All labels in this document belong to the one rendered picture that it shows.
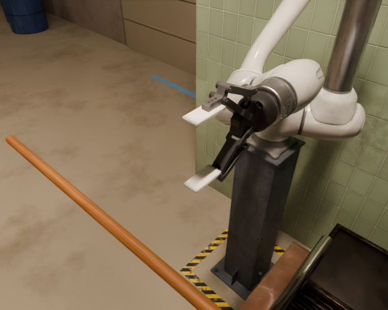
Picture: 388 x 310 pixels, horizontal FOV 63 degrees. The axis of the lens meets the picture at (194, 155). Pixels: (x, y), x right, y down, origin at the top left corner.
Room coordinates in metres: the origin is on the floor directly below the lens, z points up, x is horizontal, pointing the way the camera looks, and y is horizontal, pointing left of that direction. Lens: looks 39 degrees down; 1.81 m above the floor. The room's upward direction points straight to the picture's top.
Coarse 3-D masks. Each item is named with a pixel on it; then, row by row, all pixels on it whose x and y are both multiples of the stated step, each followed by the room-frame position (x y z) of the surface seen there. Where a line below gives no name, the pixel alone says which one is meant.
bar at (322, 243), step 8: (320, 240) 0.47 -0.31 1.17; (328, 240) 0.47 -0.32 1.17; (320, 248) 0.45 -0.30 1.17; (328, 248) 0.45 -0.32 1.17; (312, 256) 0.43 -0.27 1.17; (320, 256) 0.43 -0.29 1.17; (304, 264) 0.41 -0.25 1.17; (312, 264) 0.41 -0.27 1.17; (296, 272) 0.39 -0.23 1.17; (304, 272) 0.39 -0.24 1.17; (312, 272) 0.39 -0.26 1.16; (296, 280) 0.37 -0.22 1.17; (304, 280) 0.37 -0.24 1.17; (288, 288) 0.35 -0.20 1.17; (296, 288) 0.35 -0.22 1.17; (280, 296) 0.33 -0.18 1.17; (288, 296) 0.33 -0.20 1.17; (296, 296) 0.34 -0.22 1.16; (272, 304) 0.32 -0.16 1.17; (280, 304) 0.31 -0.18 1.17; (288, 304) 0.32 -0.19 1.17
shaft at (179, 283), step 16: (16, 144) 0.82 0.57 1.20; (32, 160) 0.75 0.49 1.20; (48, 176) 0.68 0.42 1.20; (64, 192) 0.62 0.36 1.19; (80, 192) 0.61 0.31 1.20; (96, 208) 0.55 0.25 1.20; (112, 224) 0.50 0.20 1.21; (128, 240) 0.45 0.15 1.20; (144, 256) 0.41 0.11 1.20; (160, 272) 0.37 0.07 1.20; (176, 272) 0.37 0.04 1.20; (176, 288) 0.34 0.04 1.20; (192, 288) 0.33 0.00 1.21; (192, 304) 0.31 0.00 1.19; (208, 304) 0.30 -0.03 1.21
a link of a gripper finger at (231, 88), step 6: (216, 84) 0.46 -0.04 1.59; (228, 84) 0.46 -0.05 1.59; (234, 84) 0.49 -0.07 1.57; (246, 84) 0.52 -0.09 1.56; (228, 90) 0.45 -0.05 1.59; (234, 90) 0.46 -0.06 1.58; (240, 90) 0.47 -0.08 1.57; (246, 90) 0.48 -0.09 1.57; (252, 90) 0.50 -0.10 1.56; (246, 96) 0.49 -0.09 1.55
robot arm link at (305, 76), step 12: (300, 60) 0.67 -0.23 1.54; (312, 60) 0.69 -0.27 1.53; (276, 72) 0.63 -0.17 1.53; (288, 72) 0.61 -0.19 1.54; (300, 72) 0.62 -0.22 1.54; (312, 72) 0.63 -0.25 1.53; (252, 84) 0.68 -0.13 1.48; (300, 84) 0.59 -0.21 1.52; (312, 84) 0.61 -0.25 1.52; (300, 96) 0.58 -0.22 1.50; (312, 96) 0.61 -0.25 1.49; (300, 108) 0.59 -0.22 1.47
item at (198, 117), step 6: (198, 108) 0.43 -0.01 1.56; (216, 108) 0.43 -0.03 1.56; (222, 108) 0.43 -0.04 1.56; (186, 114) 0.41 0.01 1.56; (192, 114) 0.41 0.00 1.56; (198, 114) 0.41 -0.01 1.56; (204, 114) 0.41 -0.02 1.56; (210, 114) 0.41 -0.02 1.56; (216, 114) 0.42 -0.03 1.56; (186, 120) 0.40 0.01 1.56; (192, 120) 0.40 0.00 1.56; (198, 120) 0.40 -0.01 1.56; (204, 120) 0.40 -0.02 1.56; (198, 126) 0.39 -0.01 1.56
